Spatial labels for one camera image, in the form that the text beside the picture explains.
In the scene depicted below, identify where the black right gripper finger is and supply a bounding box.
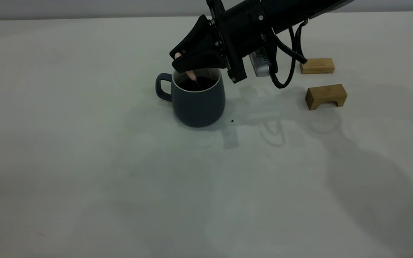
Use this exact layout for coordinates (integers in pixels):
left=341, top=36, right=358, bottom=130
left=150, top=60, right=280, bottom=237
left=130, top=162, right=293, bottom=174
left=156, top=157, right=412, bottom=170
left=172, top=49, right=228, bottom=73
left=169, top=14, right=217, bottom=61

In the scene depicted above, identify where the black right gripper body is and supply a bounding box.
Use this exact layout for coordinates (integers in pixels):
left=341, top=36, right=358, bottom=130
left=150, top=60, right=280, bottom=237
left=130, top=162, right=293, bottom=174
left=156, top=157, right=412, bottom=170
left=206, top=0, right=279, bottom=84

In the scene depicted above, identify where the pink handled metal spoon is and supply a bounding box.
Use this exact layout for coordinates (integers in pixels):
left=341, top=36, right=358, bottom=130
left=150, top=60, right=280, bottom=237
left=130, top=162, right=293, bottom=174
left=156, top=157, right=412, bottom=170
left=175, top=53, right=204, bottom=89

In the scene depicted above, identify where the dark grey ceramic cup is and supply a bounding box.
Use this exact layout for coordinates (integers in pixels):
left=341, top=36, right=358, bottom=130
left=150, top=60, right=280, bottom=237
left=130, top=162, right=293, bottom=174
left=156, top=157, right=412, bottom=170
left=156, top=68, right=226, bottom=128

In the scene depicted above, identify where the flat rectangular wooden block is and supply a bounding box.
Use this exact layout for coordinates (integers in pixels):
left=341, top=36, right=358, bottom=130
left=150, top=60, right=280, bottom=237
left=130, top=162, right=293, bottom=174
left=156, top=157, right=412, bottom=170
left=300, top=58, right=335, bottom=75

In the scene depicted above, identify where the arched wooden block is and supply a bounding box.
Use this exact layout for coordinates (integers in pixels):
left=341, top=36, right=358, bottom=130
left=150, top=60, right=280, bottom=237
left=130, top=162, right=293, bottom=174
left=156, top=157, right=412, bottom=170
left=305, top=84, right=347, bottom=111

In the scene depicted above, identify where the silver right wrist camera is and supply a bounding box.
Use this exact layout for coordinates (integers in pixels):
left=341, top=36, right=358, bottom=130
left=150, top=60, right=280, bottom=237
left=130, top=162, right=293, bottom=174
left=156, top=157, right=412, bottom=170
left=248, top=45, right=278, bottom=77

